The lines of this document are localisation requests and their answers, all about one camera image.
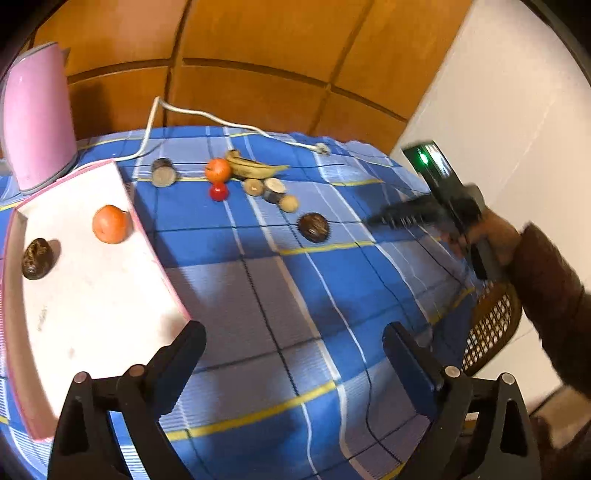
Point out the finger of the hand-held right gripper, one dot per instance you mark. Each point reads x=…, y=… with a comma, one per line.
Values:
x=406, y=206
x=415, y=220

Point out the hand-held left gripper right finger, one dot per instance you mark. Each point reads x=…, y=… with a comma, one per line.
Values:
x=415, y=369

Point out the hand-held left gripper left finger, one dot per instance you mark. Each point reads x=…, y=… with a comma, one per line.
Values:
x=184, y=350

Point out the dark passion fruit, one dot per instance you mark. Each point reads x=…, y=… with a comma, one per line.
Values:
x=314, y=227
x=37, y=259

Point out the pink white tray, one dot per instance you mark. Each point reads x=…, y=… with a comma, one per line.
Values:
x=101, y=295

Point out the tan longan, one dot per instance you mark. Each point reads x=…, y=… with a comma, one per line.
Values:
x=253, y=186
x=291, y=203

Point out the ripe banana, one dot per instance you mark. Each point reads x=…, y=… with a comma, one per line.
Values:
x=254, y=168

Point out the cut sugarcane piece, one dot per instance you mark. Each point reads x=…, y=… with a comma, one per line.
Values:
x=162, y=173
x=274, y=189

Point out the orange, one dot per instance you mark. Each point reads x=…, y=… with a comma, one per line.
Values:
x=218, y=170
x=110, y=224

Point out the person's right hand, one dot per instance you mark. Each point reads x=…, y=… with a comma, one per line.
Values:
x=496, y=233

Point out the wicker chair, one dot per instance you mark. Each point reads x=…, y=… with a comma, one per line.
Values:
x=491, y=327

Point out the blue plaid tablecloth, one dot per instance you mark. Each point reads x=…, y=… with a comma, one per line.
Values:
x=286, y=295

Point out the small red fruit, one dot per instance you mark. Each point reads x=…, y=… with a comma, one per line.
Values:
x=218, y=192

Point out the pink electric kettle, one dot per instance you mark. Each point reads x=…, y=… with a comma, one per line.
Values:
x=37, y=115

